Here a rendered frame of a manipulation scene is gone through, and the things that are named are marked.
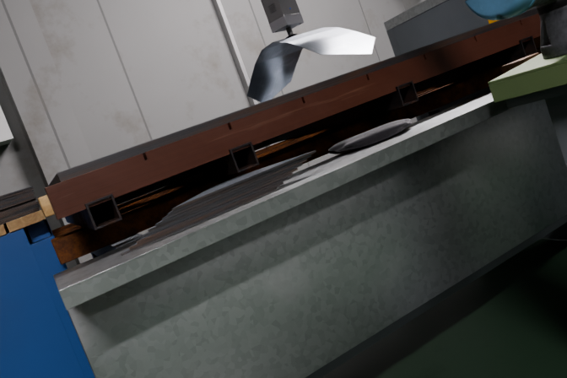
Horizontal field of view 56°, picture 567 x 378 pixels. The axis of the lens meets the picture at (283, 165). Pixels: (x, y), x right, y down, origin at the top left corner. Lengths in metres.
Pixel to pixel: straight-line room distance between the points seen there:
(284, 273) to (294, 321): 0.10
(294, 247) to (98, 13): 3.10
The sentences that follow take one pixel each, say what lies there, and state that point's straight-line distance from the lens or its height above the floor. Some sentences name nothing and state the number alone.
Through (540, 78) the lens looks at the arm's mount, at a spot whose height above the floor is 0.70.
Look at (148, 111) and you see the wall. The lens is 3.87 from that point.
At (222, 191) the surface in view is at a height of 0.71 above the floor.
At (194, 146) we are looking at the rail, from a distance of 1.06.
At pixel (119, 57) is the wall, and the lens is 3.91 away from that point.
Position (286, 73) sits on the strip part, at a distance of 1.88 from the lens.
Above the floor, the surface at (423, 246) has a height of 0.42.
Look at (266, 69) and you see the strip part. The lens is 1.79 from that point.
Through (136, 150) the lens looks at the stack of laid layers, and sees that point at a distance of 1.08.
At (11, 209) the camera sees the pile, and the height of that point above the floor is 0.81.
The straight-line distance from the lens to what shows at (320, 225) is 1.12.
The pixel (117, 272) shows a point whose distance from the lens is 0.83.
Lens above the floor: 0.80
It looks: 5 degrees down
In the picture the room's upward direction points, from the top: 20 degrees counter-clockwise
